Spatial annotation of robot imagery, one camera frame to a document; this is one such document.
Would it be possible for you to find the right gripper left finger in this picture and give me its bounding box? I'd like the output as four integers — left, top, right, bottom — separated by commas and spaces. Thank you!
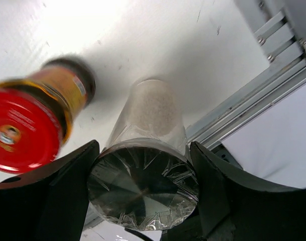
0, 140, 100, 240

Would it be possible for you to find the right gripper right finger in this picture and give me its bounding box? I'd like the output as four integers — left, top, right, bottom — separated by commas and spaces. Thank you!
190, 142, 306, 240

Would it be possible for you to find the brown jar red lid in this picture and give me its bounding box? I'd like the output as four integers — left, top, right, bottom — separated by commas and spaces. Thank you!
0, 56, 96, 174

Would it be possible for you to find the clear jar with beige powder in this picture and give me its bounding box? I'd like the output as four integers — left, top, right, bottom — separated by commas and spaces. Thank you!
87, 79, 199, 231

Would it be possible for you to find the aluminium rail right side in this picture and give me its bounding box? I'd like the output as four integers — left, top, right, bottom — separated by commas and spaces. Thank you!
187, 1, 306, 149

